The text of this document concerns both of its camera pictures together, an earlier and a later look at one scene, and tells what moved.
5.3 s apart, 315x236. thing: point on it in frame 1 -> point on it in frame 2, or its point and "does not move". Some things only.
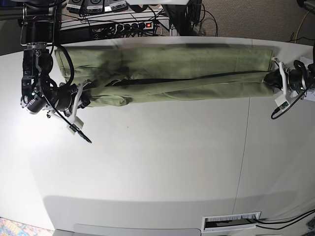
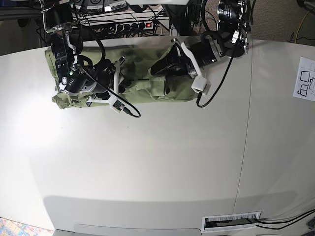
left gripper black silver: (295, 79) -> (205, 52)
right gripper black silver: (64, 97) -> (106, 82)
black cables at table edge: (286, 221) does not move
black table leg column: (178, 15) does not move
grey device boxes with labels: (96, 6) does not move
